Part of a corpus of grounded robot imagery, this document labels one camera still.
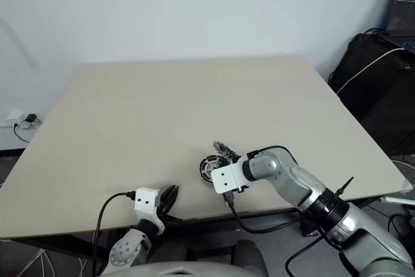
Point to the black laptop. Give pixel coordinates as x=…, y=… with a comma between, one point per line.
x=402, y=11

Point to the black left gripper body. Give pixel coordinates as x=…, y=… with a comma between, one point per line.
x=167, y=213

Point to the black power adapter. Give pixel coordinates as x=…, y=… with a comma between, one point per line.
x=30, y=118

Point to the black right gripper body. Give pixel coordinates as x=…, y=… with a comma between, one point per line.
x=240, y=188

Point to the black zip tie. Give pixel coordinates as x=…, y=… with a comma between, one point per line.
x=346, y=185

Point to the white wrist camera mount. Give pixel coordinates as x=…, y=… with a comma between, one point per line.
x=227, y=176
x=146, y=202

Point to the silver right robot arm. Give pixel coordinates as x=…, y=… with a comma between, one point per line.
x=291, y=176

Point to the black case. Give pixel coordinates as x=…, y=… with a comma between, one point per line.
x=379, y=95

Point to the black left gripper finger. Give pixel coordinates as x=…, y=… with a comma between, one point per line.
x=166, y=197
x=174, y=194

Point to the silver spoked rotor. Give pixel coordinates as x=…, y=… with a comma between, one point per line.
x=210, y=164

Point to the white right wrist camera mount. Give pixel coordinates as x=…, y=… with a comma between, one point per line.
x=227, y=176

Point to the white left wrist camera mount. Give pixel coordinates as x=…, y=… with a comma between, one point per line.
x=146, y=202

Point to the motor housing with copper coils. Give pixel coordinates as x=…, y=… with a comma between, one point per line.
x=204, y=168

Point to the white wall outlet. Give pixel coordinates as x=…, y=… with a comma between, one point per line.
x=13, y=117

